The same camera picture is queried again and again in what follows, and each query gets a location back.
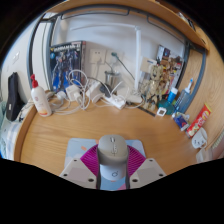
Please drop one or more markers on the red snack can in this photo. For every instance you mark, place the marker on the red snack can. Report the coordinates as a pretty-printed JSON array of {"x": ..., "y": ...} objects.
[{"x": 199, "y": 120}]

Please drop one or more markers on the clear plastic cup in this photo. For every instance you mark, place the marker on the clear plastic cup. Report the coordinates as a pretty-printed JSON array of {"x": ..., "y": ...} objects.
[{"x": 204, "y": 155}]

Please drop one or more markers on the white plug adapter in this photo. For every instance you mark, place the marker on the white plug adapter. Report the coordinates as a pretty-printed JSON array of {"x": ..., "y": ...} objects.
[{"x": 94, "y": 89}]

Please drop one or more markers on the blue spray bottle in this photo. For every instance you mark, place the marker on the blue spray bottle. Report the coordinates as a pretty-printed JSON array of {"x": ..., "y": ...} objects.
[{"x": 183, "y": 100}]

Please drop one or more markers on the beige robot model figure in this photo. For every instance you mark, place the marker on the beige robot model figure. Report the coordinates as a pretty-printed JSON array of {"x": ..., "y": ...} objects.
[{"x": 155, "y": 86}]

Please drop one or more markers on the teal bottle with blue cap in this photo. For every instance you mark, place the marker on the teal bottle with blue cap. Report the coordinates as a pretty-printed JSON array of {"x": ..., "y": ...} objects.
[{"x": 168, "y": 106}]

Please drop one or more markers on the grey computer mouse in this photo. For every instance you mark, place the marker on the grey computer mouse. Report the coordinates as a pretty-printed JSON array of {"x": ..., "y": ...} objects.
[{"x": 112, "y": 155}]

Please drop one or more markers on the white mug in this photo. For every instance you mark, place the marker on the white mug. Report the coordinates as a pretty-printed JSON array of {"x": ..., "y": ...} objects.
[{"x": 199, "y": 138}]

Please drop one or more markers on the steel cup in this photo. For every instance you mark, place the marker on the steel cup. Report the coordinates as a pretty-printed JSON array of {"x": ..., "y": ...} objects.
[{"x": 112, "y": 79}]

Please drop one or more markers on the black bag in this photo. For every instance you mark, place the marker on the black bag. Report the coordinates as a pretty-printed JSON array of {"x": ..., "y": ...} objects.
[{"x": 14, "y": 96}]

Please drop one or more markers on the pastel cloud print mouse pad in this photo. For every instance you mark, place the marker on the pastel cloud print mouse pad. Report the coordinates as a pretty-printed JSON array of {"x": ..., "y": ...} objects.
[{"x": 78, "y": 148}]

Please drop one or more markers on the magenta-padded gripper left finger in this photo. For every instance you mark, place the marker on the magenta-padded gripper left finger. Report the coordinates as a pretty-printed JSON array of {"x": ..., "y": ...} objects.
[{"x": 78, "y": 171}]

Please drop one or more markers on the white cube charger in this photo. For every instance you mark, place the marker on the white cube charger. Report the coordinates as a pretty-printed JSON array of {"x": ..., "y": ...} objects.
[{"x": 72, "y": 92}]

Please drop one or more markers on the colourful model kit box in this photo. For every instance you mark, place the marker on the colourful model kit box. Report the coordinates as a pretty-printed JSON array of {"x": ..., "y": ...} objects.
[{"x": 173, "y": 60}]

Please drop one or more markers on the white power strip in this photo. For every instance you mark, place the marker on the white power strip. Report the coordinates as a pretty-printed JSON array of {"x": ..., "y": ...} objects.
[{"x": 116, "y": 101}]

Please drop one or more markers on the bed with plaid bedding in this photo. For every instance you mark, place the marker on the bed with plaid bedding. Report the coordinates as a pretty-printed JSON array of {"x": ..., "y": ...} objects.
[{"x": 8, "y": 133}]

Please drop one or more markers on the blue packet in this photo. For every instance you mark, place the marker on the blue packet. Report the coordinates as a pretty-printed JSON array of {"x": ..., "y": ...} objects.
[{"x": 181, "y": 121}]

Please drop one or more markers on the small white square clock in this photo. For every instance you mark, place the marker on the small white square clock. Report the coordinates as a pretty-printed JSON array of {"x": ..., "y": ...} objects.
[{"x": 161, "y": 112}]

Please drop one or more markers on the blue robot model kit box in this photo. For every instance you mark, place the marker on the blue robot model kit box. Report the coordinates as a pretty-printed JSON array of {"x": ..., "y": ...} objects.
[{"x": 66, "y": 65}]

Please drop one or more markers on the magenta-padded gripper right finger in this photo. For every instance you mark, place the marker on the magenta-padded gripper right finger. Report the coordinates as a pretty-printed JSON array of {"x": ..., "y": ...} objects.
[{"x": 148, "y": 171}]

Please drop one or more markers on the white wall outlet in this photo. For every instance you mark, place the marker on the white wall outlet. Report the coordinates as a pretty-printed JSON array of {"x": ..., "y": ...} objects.
[{"x": 97, "y": 56}]

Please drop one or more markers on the white red-pump lotion bottle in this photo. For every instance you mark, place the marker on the white red-pump lotion bottle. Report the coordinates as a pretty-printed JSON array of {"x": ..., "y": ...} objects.
[{"x": 41, "y": 100}]

